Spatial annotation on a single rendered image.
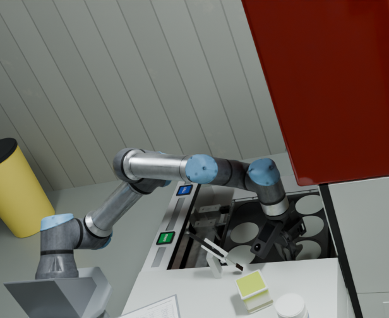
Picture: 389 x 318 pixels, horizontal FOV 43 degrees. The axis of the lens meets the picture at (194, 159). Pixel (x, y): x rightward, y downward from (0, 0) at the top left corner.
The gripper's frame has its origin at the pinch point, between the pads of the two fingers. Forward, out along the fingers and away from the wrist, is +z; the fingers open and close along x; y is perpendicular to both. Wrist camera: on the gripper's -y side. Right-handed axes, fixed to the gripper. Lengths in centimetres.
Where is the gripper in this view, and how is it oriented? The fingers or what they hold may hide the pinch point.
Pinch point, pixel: (288, 262)
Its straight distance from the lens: 153.9
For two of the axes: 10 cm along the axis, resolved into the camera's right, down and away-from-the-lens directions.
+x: -5.8, -2.4, 7.8
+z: 3.4, 8.0, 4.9
